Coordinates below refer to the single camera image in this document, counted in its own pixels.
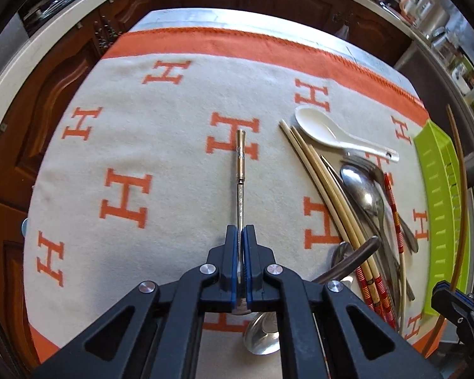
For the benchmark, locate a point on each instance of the glass jar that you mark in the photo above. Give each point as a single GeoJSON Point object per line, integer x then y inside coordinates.
{"type": "Point", "coordinates": [444, 43]}

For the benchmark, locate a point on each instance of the orange and beige printed blanket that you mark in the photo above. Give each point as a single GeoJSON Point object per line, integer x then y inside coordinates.
{"type": "Point", "coordinates": [142, 134]}

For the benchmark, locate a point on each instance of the plain bamboo chopstick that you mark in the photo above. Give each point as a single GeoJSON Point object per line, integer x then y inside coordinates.
{"type": "Point", "coordinates": [335, 195]}
{"type": "Point", "coordinates": [326, 183]}

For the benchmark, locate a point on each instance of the small steel spoon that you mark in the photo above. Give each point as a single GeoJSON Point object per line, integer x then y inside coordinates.
{"type": "Point", "coordinates": [339, 252]}

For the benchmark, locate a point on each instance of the steel kettle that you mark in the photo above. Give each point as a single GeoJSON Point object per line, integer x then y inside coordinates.
{"type": "Point", "coordinates": [436, 19]}

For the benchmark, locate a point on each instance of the white ceramic spoon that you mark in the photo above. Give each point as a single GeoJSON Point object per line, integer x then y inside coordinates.
{"type": "Point", "coordinates": [312, 120]}

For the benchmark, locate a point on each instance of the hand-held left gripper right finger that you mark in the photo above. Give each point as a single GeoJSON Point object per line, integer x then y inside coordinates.
{"type": "Point", "coordinates": [252, 268]}

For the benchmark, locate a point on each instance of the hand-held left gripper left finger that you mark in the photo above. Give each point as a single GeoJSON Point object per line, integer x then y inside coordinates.
{"type": "Point", "coordinates": [231, 268]}

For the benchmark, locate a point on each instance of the black cooktop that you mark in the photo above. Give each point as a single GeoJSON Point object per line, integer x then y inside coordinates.
{"type": "Point", "coordinates": [51, 10]}

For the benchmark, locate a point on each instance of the steel fork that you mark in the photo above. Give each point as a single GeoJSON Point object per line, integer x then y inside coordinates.
{"type": "Point", "coordinates": [369, 164]}

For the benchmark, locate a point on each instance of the hanging plastic bag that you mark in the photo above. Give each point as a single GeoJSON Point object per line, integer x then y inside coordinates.
{"type": "Point", "coordinates": [343, 31]}

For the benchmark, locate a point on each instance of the red and yellow striped chopstick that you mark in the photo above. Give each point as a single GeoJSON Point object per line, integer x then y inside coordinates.
{"type": "Point", "coordinates": [395, 217]}

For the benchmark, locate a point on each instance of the green plastic tray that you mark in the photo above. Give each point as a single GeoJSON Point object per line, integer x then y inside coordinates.
{"type": "Point", "coordinates": [430, 166]}

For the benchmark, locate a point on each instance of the dark glass-fronted appliance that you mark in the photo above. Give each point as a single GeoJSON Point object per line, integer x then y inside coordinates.
{"type": "Point", "coordinates": [412, 67]}

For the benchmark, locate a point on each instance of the white and orange jug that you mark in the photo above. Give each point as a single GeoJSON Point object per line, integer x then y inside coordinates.
{"type": "Point", "coordinates": [409, 3]}

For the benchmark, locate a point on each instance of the large steel spoon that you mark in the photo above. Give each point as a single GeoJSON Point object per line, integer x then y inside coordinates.
{"type": "Point", "coordinates": [359, 189]}

